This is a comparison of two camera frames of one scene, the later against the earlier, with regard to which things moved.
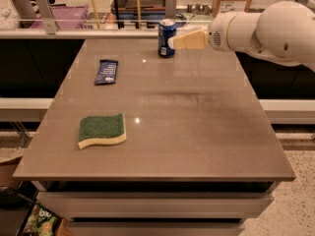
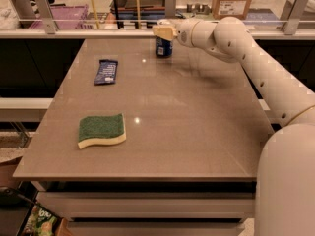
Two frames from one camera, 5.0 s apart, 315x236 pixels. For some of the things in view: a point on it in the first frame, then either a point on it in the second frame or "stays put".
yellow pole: [94, 5] stays put
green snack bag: [40, 222] stays put
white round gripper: [217, 33] -> [184, 31]
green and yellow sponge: [104, 130] stays put
